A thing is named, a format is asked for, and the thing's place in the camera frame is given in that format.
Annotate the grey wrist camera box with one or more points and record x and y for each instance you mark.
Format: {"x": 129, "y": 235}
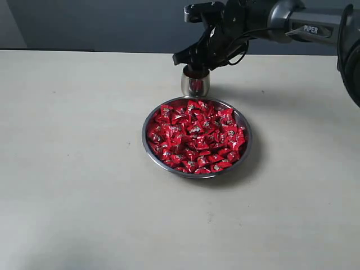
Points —
{"x": 209, "y": 12}

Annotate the red wrapped candy centre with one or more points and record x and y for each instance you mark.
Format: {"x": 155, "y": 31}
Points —
{"x": 197, "y": 128}

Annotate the red wrapped candy front right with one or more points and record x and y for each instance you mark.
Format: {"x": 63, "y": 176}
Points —
{"x": 215, "y": 168}

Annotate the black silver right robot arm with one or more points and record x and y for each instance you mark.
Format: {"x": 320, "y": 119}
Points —
{"x": 286, "y": 21}

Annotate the red wrapped candy rear right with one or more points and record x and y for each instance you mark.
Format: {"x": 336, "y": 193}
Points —
{"x": 226, "y": 117}

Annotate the red wrapped candy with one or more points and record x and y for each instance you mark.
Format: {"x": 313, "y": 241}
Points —
{"x": 165, "y": 113}
{"x": 189, "y": 166}
{"x": 215, "y": 168}
{"x": 226, "y": 117}
{"x": 197, "y": 128}

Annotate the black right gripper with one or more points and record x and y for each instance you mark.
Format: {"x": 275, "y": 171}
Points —
{"x": 221, "y": 42}

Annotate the shiny steel cup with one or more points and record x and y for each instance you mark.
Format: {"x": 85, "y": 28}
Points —
{"x": 195, "y": 83}

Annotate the red wrapped candy rear left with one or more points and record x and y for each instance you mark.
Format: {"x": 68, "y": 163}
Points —
{"x": 165, "y": 113}

